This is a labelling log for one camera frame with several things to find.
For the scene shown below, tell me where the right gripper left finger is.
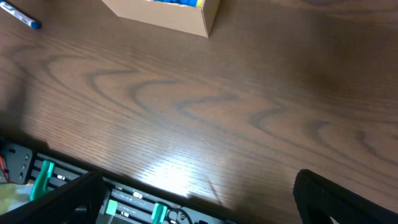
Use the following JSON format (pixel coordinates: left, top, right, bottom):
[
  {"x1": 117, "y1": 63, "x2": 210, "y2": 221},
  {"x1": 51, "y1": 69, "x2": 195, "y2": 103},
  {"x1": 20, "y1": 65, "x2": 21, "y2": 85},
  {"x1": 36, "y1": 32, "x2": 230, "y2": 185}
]
[{"x1": 1, "y1": 171, "x2": 105, "y2": 224}]

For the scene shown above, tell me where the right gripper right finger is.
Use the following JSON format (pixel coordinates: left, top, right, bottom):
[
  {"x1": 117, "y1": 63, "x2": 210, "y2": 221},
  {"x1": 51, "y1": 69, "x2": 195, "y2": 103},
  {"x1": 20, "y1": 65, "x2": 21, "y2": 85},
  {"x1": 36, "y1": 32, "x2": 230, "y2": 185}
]
[{"x1": 293, "y1": 169, "x2": 397, "y2": 224}]

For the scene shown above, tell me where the blue and white marker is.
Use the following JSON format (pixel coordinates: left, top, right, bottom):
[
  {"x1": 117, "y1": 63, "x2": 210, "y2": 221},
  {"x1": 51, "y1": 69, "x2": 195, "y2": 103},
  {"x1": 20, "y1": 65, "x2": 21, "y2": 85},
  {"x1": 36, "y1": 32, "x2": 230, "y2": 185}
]
[{"x1": 1, "y1": 0, "x2": 42, "y2": 30}]

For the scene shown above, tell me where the brown cardboard box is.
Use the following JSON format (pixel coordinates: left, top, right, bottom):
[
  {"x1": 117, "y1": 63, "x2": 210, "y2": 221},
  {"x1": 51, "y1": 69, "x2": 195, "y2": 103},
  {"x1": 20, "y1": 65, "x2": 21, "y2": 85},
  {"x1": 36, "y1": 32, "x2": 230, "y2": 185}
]
[{"x1": 103, "y1": 0, "x2": 220, "y2": 38}]

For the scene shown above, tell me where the blue plastic case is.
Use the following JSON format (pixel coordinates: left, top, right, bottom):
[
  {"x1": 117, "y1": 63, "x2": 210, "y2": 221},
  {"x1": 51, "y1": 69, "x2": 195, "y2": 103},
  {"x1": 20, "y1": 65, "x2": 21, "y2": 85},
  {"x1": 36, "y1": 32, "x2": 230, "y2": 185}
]
[{"x1": 155, "y1": 0, "x2": 202, "y2": 7}]

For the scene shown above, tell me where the left green clamp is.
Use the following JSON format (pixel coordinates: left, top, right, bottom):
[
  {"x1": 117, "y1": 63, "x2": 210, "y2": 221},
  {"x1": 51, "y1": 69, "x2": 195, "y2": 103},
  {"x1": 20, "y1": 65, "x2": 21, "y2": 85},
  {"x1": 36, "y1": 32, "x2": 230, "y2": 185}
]
[{"x1": 30, "y1": 160, "x2": 55, "y2": 201}]

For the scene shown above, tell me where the green clamp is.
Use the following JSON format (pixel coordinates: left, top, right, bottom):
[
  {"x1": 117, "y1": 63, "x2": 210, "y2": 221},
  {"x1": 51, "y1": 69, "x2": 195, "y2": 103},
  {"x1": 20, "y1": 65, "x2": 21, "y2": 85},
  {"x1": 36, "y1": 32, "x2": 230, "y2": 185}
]
[
  {"x1": 30, "y1": 160, "x2": 55, "y2": 201},
  {"x1": 151, "y1": 203, "x2": 168, "y2": 224}
]

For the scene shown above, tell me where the right green clamp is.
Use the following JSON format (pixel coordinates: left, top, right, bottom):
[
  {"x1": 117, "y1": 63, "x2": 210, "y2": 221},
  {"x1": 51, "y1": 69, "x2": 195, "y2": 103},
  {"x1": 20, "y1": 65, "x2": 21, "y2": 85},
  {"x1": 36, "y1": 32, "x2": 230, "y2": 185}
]
[{"x1": 151, "y1": 203, "x2": 168, "y2": 224}]

